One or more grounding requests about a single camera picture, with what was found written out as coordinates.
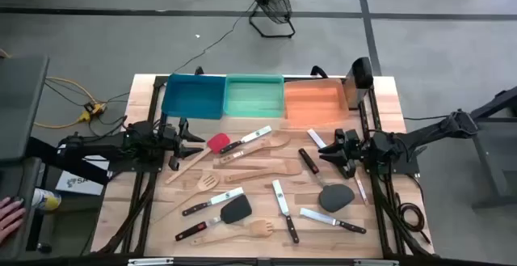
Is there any slotted wooden spatula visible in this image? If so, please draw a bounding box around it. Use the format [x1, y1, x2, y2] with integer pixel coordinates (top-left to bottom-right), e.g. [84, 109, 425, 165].
[151, 172, 221, 225]

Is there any metal spatula black handle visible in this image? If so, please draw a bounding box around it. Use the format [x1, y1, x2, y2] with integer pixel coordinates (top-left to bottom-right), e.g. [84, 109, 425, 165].
[299, 207, 368, 234]

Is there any steel box grater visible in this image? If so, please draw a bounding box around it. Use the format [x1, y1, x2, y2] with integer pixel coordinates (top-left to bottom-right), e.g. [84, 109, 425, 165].
[345, 57, 375, 111]

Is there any yellow extension cord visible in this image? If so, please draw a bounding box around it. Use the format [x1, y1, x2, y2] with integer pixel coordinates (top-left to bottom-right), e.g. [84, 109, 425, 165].
[34, 75, 108, 130]

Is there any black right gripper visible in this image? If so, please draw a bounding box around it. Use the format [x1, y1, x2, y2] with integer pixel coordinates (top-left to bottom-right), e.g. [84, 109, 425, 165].
[317, 128, 364, 179]

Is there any knife with white sheath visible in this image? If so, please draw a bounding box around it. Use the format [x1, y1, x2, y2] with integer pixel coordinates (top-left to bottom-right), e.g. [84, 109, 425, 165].
[219, 125, 273, 155]
[271, 179, 301, 244]
[181, 186, 246, 217]
[306, 128, 327, 150]
[353, 168, 369, 206]

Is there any white printed box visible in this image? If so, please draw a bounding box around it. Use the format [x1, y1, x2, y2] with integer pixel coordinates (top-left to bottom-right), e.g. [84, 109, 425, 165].
[55, 170, 105, 196]

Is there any black round-head turner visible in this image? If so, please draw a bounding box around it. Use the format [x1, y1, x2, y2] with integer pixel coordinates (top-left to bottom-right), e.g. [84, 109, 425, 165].
[298, 147, 356, 213]

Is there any grey side desk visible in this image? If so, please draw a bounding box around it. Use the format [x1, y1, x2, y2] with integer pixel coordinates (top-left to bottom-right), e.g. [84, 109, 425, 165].
[0, 54, 50, 259]

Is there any person's hand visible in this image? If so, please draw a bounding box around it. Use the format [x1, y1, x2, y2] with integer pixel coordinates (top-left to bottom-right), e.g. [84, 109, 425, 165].
[0, 196, 27, 245]

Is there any red spatula with wooden handle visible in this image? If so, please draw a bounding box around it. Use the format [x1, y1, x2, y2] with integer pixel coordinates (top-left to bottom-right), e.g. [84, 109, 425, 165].
[164, 133, 231, 185]

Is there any silver frame bracket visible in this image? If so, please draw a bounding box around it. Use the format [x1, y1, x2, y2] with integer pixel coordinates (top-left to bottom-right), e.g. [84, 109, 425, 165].
[128, 257, 174, 266]
[354, 259, 400, 266]

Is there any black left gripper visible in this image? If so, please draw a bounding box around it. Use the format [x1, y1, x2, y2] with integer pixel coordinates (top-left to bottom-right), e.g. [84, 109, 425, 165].
[158, 117, 206, 173]

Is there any black fan cable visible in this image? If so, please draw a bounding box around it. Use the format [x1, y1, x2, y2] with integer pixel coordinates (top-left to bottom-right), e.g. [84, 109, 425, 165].
[173, 1, 259, 73]

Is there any black thin utensil handle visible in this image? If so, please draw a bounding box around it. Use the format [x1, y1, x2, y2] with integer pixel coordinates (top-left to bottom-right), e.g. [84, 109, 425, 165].
[174, 194, 254, 242]

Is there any wooden spork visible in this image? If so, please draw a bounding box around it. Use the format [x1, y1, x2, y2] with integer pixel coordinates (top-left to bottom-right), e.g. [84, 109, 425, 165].
[190, 219, 275, 246]

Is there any yellow and white can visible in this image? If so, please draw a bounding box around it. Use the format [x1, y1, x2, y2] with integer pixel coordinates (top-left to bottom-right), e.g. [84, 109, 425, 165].
[31, 188, 62, 213]

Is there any black metal stand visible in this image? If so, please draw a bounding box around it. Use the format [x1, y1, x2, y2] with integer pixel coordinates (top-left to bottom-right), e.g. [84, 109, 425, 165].
[470, 86, 517, 210]

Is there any blue plastic bin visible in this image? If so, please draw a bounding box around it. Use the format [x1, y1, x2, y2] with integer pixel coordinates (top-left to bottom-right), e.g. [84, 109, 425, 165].
[161, 73, 227, 120]

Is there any coiled black cable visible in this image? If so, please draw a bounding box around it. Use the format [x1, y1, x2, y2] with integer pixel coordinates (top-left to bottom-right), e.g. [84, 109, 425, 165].
[393, 191, 432, 245]

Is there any teal plastic bin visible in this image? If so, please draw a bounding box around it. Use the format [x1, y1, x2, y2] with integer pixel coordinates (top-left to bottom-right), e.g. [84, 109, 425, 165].
[223, 74, 285, 118]

